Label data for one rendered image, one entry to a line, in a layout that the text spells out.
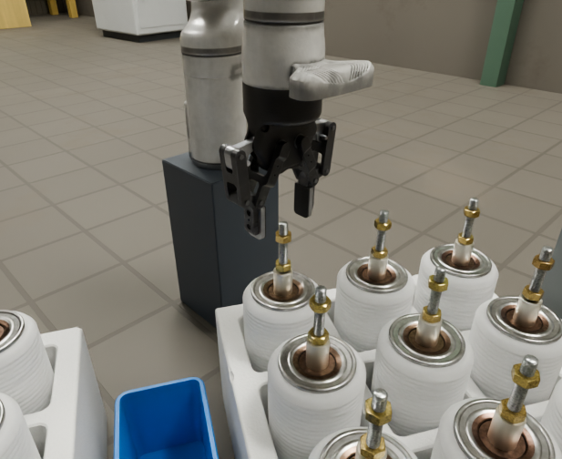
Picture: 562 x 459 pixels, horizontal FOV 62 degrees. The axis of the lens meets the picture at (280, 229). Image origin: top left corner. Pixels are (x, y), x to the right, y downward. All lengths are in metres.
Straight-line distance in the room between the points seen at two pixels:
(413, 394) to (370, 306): 0.12
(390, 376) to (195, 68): 0.49
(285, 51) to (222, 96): 0.32
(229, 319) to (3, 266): 0.69
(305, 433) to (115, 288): 0.65
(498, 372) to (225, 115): 0.49
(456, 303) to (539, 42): 2.36
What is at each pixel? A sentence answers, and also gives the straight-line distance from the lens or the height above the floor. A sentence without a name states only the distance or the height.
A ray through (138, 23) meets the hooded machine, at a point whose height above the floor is 0.15.
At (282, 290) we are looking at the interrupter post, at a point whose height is 0.26.
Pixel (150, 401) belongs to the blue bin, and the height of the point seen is 0.10.
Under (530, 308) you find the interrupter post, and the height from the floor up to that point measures 0.28.
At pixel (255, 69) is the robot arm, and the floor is 0.51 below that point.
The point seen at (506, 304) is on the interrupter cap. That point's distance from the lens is 0.59.
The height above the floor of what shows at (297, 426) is 0.21.
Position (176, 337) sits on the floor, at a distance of 0.88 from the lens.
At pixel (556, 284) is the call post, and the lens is 0.73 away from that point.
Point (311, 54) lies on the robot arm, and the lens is 0.42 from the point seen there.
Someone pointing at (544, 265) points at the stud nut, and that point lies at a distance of 0.53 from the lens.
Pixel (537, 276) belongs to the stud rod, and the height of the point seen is 0.31.
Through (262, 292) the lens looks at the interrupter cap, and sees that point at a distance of 0.54.
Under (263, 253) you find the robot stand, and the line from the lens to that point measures 0.84.
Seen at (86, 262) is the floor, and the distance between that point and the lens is 1.14.
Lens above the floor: 0.59
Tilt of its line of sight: 30 degrees down
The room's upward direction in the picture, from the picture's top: straight up
